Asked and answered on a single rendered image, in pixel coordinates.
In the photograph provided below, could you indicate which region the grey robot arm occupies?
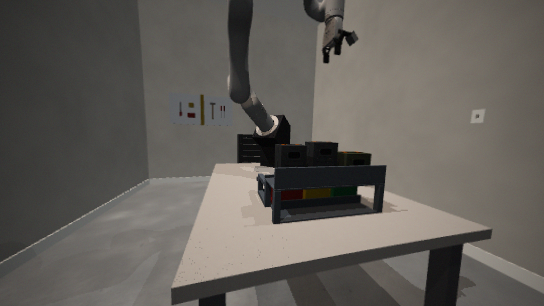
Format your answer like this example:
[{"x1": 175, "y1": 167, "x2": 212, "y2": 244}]
[{"x1": 227, "y1": 0, "x2": 345, "y2": 136}]

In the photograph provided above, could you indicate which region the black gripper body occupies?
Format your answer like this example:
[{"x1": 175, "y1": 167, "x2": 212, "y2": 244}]
[{"x1": 322, "y1": 17, "x2": 343, "y2": 49}]

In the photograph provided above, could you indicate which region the black metal shelf rack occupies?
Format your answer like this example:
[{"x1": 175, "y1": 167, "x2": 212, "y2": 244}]
[{"x1": 256, "y1": 165, "x2": 386, "y2": 224}]

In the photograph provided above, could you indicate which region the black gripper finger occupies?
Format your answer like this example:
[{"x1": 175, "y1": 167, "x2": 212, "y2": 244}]
[
  {"x1": 334, "y1": 30, "x2": 345, "y2": 55},
  {"x1": 322, "y1": 47, "x2": 331, "y2": 64}
]

